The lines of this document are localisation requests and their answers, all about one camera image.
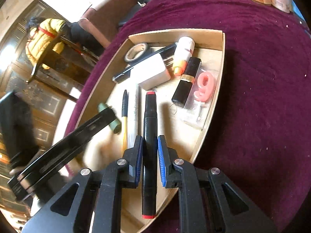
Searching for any black red-cap marker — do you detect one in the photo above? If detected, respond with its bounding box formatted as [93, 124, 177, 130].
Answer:
[142, 91, 158, 219]

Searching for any green small case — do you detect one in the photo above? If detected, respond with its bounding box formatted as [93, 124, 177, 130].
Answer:
[98, 103, 121, 134]

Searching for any pink nine candle pack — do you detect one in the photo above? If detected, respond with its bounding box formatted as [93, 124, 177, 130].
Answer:
[183, 68, 218, 129]

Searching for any yellow black small pen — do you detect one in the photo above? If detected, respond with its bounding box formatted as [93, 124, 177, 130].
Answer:
[121, 90, 128, 153]

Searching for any black gold-band lipstick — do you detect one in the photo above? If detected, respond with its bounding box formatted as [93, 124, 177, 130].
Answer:
[171, 57, 201, 108]

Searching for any white tube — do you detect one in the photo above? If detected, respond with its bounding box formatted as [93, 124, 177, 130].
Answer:
[128, 84, 139, 148]

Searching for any long black pen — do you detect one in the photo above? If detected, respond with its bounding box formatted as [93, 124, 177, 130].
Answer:
[112, 42, 178, 84]

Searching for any white orange-cap bottle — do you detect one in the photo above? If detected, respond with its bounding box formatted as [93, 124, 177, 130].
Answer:
[172, 36, 195, 76]

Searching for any black tape roll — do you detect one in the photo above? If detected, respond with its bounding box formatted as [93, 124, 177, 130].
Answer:
[124, 43, 151, 64]

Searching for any maroon tablecloth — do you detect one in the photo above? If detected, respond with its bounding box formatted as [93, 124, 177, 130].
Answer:
[64, 0, 311, 233]

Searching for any cardboard box tray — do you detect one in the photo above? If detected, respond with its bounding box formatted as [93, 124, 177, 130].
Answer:
[75, 28, 225, 232]

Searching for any wooden chair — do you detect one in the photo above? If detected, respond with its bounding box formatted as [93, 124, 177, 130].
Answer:
[26, 33, 99, 102]

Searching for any brown pink armchair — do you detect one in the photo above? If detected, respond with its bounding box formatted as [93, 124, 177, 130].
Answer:
[78, 0, 138, 48]

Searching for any blue label plastic bottle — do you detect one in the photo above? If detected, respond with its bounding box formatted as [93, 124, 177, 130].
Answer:
[292, 1, 306, 24]

